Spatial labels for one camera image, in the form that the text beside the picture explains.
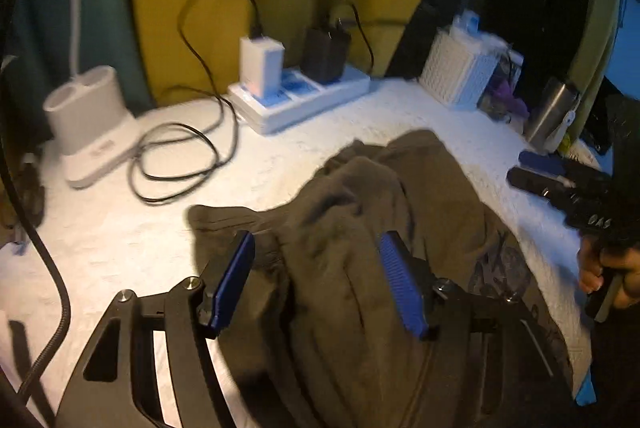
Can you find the white charger adapter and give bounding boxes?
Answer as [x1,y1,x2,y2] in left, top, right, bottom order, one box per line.
[238,36,285,98]

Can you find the black charger adapter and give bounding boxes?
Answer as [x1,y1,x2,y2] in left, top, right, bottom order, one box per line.
[301,25,352,85]

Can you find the teal curtain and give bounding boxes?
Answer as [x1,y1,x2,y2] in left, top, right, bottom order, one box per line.
[14,0,153,146]

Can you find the white perforated basket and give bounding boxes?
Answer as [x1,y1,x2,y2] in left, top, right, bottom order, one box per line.
[418,11,507,111]

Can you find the person's right hand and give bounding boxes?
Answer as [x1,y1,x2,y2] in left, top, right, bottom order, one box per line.
[577,238,640,310]

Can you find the black charging cable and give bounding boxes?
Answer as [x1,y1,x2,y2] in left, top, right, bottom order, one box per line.
[329,0,417,75]
[128,0,264,204]

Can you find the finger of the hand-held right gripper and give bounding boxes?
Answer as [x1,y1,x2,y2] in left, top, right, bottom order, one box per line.
[506,166,567,205]
[518,150,571,181]

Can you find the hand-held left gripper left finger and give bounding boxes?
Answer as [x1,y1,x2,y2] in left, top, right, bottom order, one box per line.
[55,229,256,428]

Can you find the white desk lamp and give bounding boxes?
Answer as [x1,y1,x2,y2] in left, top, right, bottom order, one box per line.
[42,0,139,189]

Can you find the purple object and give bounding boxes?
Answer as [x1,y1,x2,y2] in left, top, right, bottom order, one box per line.
[479,57,532,125]

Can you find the white power strip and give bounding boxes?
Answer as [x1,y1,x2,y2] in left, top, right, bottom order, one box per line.
[227,65,372,135]

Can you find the yellow-green container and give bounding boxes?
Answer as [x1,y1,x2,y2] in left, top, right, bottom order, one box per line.
[556,132,583,158]

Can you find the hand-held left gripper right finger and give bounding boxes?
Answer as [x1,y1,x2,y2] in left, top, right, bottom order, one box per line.
[378,231,576,428]

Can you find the steel tumbler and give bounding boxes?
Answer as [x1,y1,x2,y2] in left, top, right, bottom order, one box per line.
[523,77,582,154]

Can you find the white textured table cover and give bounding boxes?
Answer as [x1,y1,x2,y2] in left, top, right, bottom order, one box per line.
[0,76,596,428]

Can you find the olive brown printed t-shirt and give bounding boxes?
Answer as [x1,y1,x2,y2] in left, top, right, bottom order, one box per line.
[187,128,576,428]

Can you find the olive yellow side curtain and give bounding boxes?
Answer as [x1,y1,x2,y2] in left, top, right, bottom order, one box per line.
[569,0,627,145]

